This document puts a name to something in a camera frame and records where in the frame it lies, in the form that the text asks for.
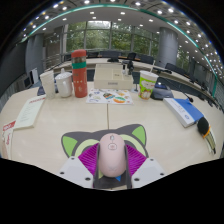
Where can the blue and white book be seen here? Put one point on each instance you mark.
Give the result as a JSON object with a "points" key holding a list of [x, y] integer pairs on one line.
{"points": [[183, 111]]}

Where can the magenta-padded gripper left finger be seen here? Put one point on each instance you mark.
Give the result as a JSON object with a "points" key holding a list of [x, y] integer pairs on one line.
{"points": [[87, 160]]}

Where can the black handheld microphone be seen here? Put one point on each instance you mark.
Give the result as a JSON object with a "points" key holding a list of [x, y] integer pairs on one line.
{"points": [[202, 126]]}

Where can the printed green-white paper cup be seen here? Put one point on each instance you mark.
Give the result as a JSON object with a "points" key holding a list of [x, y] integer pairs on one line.
{"points": [[147, 86]]}

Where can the red and white leaflet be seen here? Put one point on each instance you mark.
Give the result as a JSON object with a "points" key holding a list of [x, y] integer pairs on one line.
{"points": [[8, 138]]}

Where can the colourful sticker sheet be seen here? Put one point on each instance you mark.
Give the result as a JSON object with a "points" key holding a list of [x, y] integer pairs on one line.
{"points": [[108, 96]]}

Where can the white paper document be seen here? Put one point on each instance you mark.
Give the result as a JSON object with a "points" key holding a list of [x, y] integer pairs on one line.
{"points": [[30, 111]]}

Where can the black desk console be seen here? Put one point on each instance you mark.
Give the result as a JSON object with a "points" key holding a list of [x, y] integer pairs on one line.
{"points": [[161, 92]]}

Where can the cream cardboard box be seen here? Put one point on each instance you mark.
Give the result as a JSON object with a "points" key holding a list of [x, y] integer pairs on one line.
{"points": [[111, 78]]}

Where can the grey cat-face mouse pad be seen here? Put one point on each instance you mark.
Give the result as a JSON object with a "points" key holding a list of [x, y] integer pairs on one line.
{"points": [[71, 140]]}

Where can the dark office chairs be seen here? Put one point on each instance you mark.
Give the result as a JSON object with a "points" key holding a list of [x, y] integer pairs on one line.
{"points": [[141, 59]]}

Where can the long curved conference desk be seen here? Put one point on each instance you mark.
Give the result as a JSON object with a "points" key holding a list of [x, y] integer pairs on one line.
{"points": [[100, 60]]}

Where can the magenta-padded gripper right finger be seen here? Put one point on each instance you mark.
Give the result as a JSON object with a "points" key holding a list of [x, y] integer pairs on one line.
{"points": [[136, 160]]}

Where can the ceiling lights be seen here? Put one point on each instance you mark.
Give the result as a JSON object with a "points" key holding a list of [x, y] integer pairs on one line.
{"points": [[86, 2]]}

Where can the white paper cup stack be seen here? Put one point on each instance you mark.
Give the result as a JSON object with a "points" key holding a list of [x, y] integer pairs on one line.
{"points": [[48, 85]]}

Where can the pink computer mouse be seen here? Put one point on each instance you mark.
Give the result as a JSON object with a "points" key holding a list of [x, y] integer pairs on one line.
{"points": [[112, 155]]}

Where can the white lidded mug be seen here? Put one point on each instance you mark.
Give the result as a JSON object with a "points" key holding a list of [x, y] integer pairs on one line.
{"points": [[64, 85]]}

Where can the red drink bottle green band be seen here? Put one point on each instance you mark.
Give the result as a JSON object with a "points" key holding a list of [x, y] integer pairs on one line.
{"points": [[79, 80]]}

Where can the small black desk device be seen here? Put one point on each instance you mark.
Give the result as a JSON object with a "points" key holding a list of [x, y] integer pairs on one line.
{"points": [[40, 91]]}

